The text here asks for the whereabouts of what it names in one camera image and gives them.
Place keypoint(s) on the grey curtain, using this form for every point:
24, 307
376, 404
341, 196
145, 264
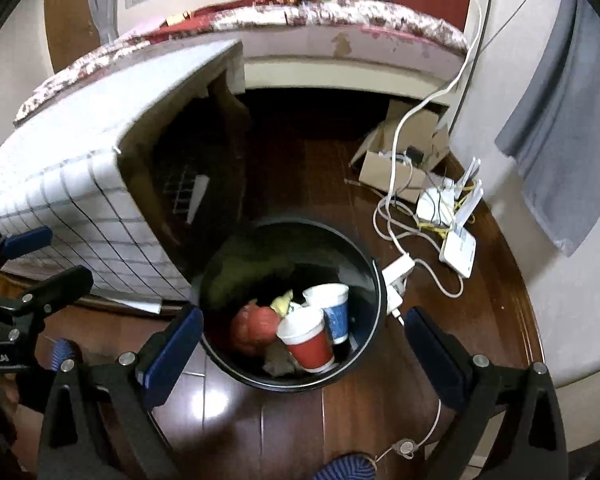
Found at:
570, 135
102, 0

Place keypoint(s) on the beige cloth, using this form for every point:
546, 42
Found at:
280, 360

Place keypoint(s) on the red plastic bag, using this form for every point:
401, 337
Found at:
255, 327

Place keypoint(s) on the flat white router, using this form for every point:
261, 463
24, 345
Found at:
460, 252

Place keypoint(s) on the white power adapter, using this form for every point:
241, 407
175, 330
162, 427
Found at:
397, 270

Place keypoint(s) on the cardboard box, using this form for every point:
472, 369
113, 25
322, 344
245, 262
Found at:
385, 175

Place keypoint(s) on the wooden door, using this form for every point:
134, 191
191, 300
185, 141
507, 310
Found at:
65, 20

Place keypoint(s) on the red paper cup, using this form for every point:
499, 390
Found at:
307, 342

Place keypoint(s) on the yellow cloth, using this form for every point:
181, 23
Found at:
282, 302

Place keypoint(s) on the black bucket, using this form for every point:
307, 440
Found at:
280, 240

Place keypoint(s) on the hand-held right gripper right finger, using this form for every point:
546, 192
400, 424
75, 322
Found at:
432, 355

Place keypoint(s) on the pink sheet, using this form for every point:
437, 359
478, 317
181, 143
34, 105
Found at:
145, 27

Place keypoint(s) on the bed with floral sheet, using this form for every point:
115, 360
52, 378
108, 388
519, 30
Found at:
380, 60

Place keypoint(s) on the blue striped slipper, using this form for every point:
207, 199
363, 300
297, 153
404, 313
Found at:
347, 467
62, 352

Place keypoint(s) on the white paper sheet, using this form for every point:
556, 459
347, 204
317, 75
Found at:
125, 304
197, 200

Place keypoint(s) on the blue paper cup white rim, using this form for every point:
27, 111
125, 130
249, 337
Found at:
332, 310

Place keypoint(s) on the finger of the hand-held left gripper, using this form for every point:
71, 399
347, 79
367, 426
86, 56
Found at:
55, 287
27, 242

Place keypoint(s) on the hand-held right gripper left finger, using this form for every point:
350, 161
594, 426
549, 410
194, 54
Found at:
172, 355

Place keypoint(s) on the black power adapter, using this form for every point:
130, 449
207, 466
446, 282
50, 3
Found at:
415, 154

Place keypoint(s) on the white router with antennas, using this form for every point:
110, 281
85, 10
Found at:
432, 205

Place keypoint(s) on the white grid tablecloth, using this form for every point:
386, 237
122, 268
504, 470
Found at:
80, 160

